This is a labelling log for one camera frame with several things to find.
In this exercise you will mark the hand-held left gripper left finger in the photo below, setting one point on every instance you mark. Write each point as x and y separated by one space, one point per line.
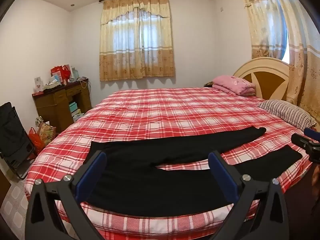
91 172

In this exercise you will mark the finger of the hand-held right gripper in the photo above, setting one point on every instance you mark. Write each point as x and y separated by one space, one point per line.
300 139
311 130

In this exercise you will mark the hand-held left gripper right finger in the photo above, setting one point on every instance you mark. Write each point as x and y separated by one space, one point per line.
223 172

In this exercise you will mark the black pants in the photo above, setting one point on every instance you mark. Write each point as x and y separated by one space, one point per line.
150 180

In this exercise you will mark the striped pillow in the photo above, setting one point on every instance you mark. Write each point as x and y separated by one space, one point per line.
287 112

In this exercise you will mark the beige floral side curtain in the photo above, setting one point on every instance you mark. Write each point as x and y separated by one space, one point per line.
307 80

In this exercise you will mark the floral shopping bag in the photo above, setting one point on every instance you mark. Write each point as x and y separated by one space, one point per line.
46 132

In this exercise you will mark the orange plastic bag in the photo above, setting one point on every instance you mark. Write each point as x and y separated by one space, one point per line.
36 141

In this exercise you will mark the cream wooden headboard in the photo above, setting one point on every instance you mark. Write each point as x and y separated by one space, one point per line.
270 80

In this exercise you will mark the teal boxes under desk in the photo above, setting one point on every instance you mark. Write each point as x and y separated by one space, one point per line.
74 108

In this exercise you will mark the brown wooden desk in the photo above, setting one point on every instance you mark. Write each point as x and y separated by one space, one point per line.
53 105

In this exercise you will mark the bed with red plaid sheet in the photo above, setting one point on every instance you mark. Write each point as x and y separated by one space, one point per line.
162 115

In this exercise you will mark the pink folded blanket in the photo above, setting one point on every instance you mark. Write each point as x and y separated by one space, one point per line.
233 83

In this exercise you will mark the black folding chair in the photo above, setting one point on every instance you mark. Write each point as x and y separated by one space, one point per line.
12 135

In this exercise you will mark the wooden door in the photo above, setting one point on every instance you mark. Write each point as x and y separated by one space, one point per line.
4 182

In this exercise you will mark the white greeting card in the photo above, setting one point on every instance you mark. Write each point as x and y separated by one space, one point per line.
38 83

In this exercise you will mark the beige floral window curtain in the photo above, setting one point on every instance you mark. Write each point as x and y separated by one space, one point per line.
136 42

